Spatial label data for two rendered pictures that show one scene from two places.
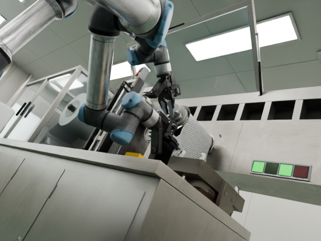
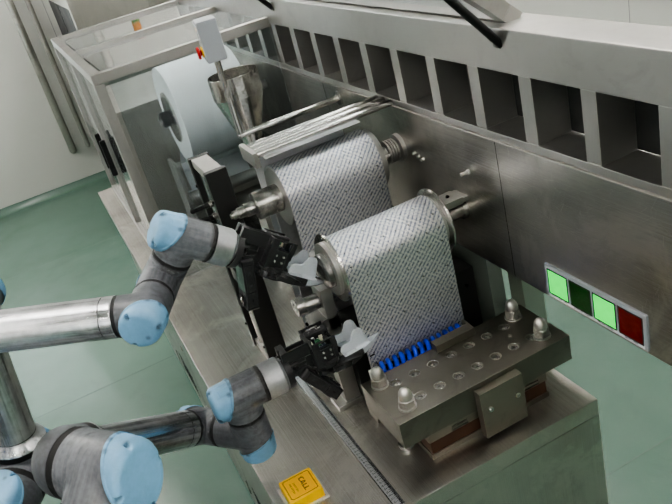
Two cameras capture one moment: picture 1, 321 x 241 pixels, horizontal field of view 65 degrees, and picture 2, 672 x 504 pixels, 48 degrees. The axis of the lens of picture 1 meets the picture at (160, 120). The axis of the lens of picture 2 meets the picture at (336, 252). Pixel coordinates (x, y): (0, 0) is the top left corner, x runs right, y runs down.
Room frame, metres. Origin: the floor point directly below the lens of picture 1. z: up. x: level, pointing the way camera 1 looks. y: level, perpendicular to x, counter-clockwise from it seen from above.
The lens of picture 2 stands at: (-0.15, -0.58, 1.97)
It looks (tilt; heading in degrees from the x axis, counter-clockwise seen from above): 27 degrees down; 22
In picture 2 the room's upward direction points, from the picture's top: 16 degrees counter-clockwise
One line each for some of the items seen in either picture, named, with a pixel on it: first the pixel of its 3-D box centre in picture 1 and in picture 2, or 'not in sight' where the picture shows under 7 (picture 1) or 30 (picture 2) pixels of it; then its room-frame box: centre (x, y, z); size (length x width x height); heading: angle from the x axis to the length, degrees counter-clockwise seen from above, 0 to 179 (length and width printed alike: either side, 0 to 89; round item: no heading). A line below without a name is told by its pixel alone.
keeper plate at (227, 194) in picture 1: (226, 199); (502, 404); (1.00, -0.38, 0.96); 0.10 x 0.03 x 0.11; 130
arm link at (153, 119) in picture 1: (148, 117); (273, 376); (0.93, 0.05, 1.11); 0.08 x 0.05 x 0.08; 40
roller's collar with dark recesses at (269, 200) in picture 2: (146, 103); (267, 201); (1.27, 0.11, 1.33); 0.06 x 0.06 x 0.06; 40
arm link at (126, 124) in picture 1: (121, 127); (246, 432); (0.88, 0.12, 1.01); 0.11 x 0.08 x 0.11; 79
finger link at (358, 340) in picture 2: (178, 141); (359, 339); (1.03, -0.11, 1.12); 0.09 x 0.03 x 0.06; 129
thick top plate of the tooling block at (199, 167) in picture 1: (208, 185); (466, 371); (1.06, -0.30, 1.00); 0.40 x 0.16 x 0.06; 130
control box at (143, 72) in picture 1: (141, 73); (206, 40); (1.54, 0.27, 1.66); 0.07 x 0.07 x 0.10; 31
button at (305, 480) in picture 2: (138, 160); (301, 489); (0.82, 0.01, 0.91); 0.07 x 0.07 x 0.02; 40
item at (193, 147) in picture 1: (190, 155); (410, 310); (1.13, -0.20, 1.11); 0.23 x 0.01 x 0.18; 130
